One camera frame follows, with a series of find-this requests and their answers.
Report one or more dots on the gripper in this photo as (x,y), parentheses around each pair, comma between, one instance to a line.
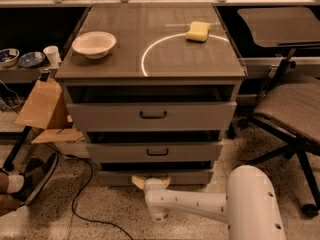
(154,185)

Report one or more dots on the grey bottom drawer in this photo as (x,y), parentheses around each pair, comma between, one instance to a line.
(178,177)

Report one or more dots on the grey drawer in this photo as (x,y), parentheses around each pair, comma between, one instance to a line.
(135,117)
(178,177)
(154,152)

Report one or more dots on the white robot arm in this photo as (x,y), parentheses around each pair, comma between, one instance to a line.
(248,206)

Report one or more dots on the grey middle drawer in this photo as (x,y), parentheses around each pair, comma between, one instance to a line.
(154,152)

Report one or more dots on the grey top drawer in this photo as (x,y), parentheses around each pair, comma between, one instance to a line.
(135,117)

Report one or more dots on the grey drawer cabinet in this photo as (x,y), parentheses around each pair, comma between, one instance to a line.
(153,62)

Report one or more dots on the black sneaker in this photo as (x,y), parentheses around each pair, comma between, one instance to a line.
(36,175)

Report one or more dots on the brown cardboard box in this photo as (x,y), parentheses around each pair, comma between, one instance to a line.
(45,109)

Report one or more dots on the black stand leg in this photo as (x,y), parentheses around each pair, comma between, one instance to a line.
(19,138)

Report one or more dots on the person leg brown trousers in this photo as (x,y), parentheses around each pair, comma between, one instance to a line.
(9,184)

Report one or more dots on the white bowl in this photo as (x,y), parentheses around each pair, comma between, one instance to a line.
(94,45)

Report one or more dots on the black office chair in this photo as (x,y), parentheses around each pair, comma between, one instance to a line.
(290,106)

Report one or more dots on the yellow sponge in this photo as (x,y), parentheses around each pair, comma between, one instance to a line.
(199,31)

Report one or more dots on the white paper cup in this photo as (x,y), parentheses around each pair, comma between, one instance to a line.
(53,55)

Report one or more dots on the grey side shelf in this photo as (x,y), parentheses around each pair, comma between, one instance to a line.
(18,75)

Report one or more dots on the metal bowl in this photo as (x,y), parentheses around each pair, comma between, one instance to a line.
(8,57)

